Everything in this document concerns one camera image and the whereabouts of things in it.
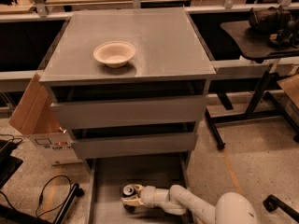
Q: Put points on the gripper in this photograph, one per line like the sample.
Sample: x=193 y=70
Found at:
x=149 y=194

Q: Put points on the blue pepsi can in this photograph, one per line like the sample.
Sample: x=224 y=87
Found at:
x=127 y=192

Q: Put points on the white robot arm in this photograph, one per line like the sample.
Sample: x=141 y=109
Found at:
x=231 y=208

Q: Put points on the grey open bottom drawer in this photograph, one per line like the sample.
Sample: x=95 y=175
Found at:
x=110 y=175

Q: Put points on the grey middle drawer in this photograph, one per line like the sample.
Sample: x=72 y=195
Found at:
x=134 y=145

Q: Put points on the grey drawer cabinet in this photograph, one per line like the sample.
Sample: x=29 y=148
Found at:
x=169 y=61

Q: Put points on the grey top drawer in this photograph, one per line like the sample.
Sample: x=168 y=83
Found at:
x=127 y=112

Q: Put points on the black stand leg left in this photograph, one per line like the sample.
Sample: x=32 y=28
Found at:
x=10 y=216

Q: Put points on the brown cardboard box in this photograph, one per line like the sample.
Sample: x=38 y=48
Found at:
x=35 y=120

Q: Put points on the black equipment far left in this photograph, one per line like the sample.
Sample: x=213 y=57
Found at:
x=8 y=163

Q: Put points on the black chair caster right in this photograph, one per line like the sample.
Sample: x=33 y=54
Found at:
x=272 y=203

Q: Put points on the white paper bowl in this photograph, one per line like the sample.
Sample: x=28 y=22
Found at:
x=114 y=54

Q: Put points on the cardboard box right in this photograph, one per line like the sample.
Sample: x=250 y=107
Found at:
x=290 y=86

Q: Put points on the black bag on table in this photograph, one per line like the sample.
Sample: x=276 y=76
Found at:
x=278 y=23

